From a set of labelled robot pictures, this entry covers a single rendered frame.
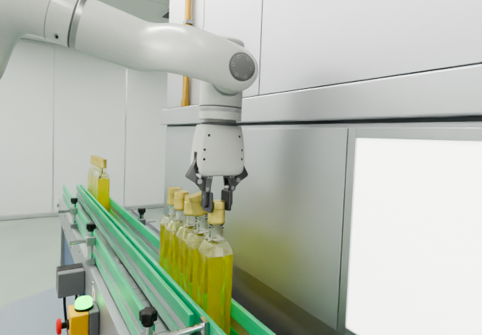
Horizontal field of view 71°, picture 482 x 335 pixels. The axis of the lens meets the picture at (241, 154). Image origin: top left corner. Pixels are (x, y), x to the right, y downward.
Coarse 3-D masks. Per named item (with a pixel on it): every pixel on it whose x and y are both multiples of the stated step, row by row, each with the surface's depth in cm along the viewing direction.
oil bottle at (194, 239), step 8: (192, 232) 72; (200, 232) 71; (208, 232) 72; (192, 240) 70; (200, 240) 70; (192, 248) 69; (184, 256) 73; (192, 256) 69; (184, 264) 73; (192, 264) 69; (184, 272) 73; (192, 272) 69; (184, 280) 73; (192, 280) 69; (184, 288) 73; (192, 288) 69; (192, 296) 69
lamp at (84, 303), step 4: (80, 296) 91; (84, 296) 90; (88, 296) 91; (76, 300) 89; (80, 300) 89; (84, 300) 89; (88, 300) 89; (92, 300) 90; (76, 304) 88; (80, 304) 88; (84, 304) 88; (88, 304) 89; (92, 304) 90; (76, 308) 88; (80, 308) 88; (84, 308) 88; (88, 308) 89
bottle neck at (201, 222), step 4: (200, 216) 71; (204, 216) 71; (196, 220) 71; (200, 220) 71; (204, 220) 71; (196, 224) 71; (200, 224) 71; (204, 224) 71; (208, 224) 72; (196, 228) 71; (200, 228) 71; (204, 228) 71
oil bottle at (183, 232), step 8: (176, 232) 77; (184, 232) 75; (176, 240) 77; (184, 240) 74; (176, 248) 77; (184, 248) 74; (176, 256) 77; (176, 264) 77; (176, 272) 77; (176, 280) 77
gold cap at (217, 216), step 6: (216, 204) 66; (222, 204) 66; (216, 210) 66; (222, 210) 66; (210, 216) 66; (216, 216) 66; (222, 216) 66; (210, 222) 66; (216, 222) 66; (222, 222) 66
